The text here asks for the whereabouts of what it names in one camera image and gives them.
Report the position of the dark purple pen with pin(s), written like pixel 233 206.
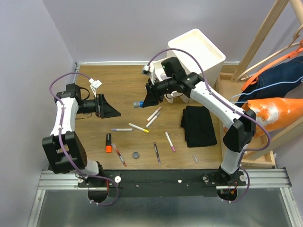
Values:
pixel 157 153

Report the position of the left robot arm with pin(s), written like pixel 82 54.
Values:
pixel 63 148

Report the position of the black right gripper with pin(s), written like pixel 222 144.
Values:
pixel 152 98

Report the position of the white drawer cabinet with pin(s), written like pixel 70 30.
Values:
pixel 198 54

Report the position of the black mounting base bar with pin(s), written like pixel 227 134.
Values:
pixel 160 183

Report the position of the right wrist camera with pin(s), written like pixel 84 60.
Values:
pixel 146 70

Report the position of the wooden hanger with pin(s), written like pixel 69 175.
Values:
pixel 292 44

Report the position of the yellow tip marker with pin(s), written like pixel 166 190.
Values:
pixel 138 128

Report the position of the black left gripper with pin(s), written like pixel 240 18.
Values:
pixel 104 109

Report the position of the red pen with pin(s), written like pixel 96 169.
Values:
pixel 118 152

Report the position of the small clear tube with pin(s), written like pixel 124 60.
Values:
pixel 195 159

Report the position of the wooden clothes rack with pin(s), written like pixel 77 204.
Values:
pixel 260 154

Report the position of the pink tip marker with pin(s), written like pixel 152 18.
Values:
pixel 170 142

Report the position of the dark blue jeans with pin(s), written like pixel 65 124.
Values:
pixel 275 82

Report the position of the grey tip marker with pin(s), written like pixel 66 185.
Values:
pixel 152 120

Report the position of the orange hanger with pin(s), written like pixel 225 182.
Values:
pixel 254 78

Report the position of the blue cap glue stick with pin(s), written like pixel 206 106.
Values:
pixel 138 104

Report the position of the grey round cap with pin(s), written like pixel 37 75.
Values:
pixel 136 155

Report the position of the translucent purple cup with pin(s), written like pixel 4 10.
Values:
pixel 163 76

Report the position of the beige tip marker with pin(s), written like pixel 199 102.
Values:
pixel 153 114

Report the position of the orange white garment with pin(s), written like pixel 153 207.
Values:
pixel 275 113

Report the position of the black folded cloth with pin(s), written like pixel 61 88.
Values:
pixel 198 127

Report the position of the orange black highlighter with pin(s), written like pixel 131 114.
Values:
pixel 108 143

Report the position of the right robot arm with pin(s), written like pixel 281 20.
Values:
pixel 241 124

